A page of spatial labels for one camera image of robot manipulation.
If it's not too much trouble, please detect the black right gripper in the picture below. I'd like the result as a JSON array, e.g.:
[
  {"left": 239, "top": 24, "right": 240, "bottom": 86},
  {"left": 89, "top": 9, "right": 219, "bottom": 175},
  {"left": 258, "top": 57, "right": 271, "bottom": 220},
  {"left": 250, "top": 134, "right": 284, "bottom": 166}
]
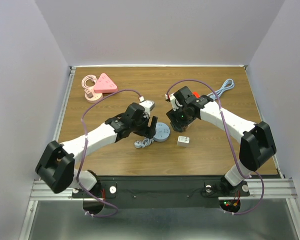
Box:
[{"left": 166, "top": 104, "right": 196, "bottom": 132}]

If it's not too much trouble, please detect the round light blue power socket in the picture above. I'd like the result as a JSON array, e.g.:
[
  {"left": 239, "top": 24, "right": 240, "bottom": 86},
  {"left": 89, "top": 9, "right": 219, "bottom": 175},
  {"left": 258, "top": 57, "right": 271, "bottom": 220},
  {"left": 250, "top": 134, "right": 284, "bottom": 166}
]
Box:
[{"left": 153, "top": 122, "right": 170, "bottom": 142}]

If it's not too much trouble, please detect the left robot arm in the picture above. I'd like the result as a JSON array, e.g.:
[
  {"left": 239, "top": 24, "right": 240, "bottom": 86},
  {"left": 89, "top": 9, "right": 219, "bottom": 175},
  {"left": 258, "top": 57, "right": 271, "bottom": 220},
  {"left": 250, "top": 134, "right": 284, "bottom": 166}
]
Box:
[{"left": 35, "top": 100, "right": 158, "bottom": 197}]

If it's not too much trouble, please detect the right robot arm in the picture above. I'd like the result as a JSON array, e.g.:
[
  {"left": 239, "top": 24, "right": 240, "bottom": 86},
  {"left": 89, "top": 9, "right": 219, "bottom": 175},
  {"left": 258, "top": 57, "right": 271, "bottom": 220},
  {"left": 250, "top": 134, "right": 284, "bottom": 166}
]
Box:
[{"left": 165, "top": 86, "right": 276, "bottom": 195}]

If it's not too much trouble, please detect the white cube socket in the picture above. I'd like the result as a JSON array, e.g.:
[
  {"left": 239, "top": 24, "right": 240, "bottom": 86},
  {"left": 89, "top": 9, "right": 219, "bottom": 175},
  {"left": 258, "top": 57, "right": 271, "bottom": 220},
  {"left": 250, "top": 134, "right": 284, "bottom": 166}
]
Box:
[{"left": 177, "top": 135, "right": 190, "bottom": 147}]

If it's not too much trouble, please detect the pink round socket base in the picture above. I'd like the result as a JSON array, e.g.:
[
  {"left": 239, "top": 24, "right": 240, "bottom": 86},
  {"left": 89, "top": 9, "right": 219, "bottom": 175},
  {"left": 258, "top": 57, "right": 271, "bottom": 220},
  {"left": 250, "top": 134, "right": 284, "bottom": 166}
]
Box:
[{"left": 84, "top": 87, "right": 103, "bottom": 104}]

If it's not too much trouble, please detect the pink triangular power strip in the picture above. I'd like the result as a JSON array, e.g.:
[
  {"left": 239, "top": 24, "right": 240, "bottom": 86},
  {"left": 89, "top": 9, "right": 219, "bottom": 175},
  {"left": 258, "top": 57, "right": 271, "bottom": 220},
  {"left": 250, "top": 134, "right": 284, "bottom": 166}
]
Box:
[{"left": 93, "top": 73, "right": 118, "bottom": 94}]

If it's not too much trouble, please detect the light blue round socket cable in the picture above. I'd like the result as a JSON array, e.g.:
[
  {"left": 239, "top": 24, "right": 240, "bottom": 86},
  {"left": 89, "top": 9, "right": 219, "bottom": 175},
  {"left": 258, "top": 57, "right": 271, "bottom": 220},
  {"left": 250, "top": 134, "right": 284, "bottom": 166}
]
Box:
[{"left": 134, "top": 138, "right": 155, "bottom": 149}]

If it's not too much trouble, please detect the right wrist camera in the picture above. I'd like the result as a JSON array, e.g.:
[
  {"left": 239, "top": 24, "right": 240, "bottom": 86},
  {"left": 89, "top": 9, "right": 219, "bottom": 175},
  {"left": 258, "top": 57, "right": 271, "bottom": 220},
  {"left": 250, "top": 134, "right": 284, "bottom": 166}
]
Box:
[{"left": 165, "top": 92, "right": 183, "bottom": 111}]

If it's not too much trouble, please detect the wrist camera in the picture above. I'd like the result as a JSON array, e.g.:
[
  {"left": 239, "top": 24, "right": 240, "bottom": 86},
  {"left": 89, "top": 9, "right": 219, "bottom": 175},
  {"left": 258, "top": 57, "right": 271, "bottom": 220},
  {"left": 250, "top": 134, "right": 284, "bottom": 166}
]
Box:
[
  {"left": 165, "top": 92, "right": 183, "bottom": 111},
  {"left": 139, "top": 96, "right": 155, "bottom": 113}
]

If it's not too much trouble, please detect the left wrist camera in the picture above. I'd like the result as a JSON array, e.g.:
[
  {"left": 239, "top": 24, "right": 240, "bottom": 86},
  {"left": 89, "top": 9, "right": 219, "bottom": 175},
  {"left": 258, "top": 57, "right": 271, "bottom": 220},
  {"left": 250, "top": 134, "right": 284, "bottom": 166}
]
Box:
[{"left": 139, "top": 96, "right": 155, "bottom": 113}]

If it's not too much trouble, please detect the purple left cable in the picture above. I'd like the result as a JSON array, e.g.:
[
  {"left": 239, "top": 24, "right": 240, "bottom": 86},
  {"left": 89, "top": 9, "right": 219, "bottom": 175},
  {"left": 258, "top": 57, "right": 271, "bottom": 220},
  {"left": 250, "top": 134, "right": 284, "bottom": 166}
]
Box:
[{"left": 74, "top": 89, "right": 145, "bottom": 218}]

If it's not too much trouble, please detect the purple cable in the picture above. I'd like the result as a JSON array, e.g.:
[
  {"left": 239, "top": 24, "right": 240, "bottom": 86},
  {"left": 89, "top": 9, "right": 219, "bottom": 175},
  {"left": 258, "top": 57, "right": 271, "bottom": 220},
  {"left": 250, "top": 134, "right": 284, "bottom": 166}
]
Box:
[
  {"left": 166, "top": 79, "right": 265, "bottom": 216},
  {"left": 74, "top": 89, "right": 145, "bottom": 218}
]

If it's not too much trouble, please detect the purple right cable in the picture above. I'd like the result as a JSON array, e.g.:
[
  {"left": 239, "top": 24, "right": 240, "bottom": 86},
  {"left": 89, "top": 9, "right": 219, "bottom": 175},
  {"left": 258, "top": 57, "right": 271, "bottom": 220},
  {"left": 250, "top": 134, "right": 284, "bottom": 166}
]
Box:
[{"left": 166, "top": 79, "right": 265, "bottom": 216}]

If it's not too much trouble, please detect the light blue strip cable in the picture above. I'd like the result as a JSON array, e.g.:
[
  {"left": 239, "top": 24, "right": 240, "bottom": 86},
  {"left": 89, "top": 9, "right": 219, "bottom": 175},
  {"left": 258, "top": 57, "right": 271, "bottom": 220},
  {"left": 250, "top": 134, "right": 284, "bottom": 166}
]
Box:
[{"left": 206, "top": 78, "right": 235, "bottom": 100}]

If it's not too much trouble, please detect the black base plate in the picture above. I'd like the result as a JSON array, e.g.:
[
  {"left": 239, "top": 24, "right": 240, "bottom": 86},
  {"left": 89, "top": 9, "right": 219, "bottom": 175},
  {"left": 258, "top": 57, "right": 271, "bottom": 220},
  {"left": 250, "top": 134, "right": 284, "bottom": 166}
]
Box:
[{"left": 72, "top": 174, "right": 250, "bottom": 210}]

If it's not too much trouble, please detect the pink coiled cable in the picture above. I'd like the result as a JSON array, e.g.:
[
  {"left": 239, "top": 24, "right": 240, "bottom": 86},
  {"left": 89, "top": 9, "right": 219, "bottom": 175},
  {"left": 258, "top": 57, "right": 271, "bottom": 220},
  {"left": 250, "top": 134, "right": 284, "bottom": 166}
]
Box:
[{"left": 81, "top": 75, "right": 98, "bottom": 90}]

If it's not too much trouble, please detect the aluminium rail frame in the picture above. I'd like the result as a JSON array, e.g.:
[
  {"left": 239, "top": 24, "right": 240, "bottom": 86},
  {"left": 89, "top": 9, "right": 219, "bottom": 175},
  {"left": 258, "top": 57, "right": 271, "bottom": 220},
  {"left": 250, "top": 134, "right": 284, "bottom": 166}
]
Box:
[{"left": 20, "top": 66, "right": 298, "bottom": 240}]

